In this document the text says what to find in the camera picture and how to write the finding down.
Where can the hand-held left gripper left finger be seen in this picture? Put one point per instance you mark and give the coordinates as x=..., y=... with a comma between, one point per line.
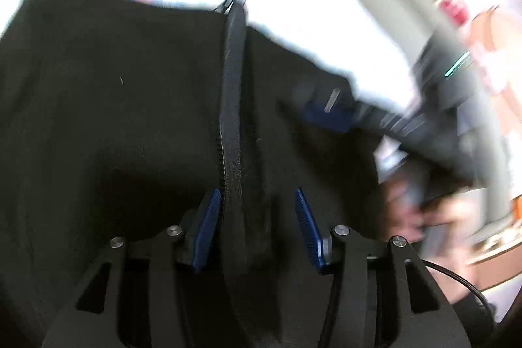
x=208, y=225

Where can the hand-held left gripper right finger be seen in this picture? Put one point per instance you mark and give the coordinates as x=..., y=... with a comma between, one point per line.
x=310, y=225

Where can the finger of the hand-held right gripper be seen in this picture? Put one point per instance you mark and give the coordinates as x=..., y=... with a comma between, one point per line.
x=330, y=115

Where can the black fleece jacket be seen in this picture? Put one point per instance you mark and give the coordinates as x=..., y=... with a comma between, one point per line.
x=122, y=107

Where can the person's right hand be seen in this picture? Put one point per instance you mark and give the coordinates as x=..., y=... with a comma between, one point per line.
x=408, y=217

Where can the red plush toy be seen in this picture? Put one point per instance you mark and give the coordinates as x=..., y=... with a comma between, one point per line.
x=454, y=9

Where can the grey padded headboard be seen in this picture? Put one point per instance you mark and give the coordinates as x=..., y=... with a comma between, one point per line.
x=408, y=5

